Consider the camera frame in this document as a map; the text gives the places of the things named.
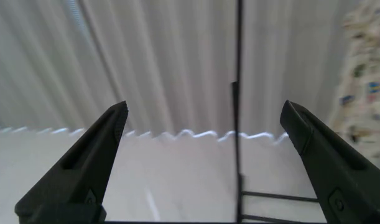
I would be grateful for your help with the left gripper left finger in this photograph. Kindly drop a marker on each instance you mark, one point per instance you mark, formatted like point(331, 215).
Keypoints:
point(81, 180)

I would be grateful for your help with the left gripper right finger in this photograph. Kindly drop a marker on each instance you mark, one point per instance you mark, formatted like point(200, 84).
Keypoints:
point(342, 180)

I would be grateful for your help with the cream printed garment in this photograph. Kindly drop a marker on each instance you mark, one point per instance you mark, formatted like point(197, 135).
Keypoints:
point(367, 77)

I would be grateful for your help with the black clothes rack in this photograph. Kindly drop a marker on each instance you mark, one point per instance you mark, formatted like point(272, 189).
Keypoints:
point(238, 124)

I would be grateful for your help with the white curtain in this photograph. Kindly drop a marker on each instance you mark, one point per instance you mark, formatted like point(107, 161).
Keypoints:
point(161, 62)

